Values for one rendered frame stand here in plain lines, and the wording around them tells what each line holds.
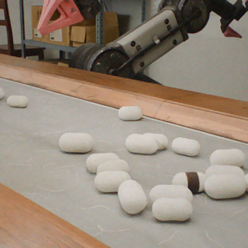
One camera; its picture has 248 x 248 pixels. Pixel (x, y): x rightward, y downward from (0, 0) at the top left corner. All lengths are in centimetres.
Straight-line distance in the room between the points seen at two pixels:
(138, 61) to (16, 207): 87
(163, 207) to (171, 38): 90
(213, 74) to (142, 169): 256
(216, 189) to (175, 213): 6
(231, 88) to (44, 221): 266
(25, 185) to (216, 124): 27
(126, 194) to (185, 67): 281
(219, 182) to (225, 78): 256
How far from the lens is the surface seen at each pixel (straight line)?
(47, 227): 30
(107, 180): 39
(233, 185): 39
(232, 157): 46
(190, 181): 40
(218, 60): 296
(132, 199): 35
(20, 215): 31
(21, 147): 53
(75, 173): 44
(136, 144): 49
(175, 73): 322
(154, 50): 118
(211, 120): 60
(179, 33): 122
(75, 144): 49
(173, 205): 35
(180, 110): 63
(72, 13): 80
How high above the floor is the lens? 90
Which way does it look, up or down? 16 degrees down
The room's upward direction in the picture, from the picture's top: 1 degrees clockwise
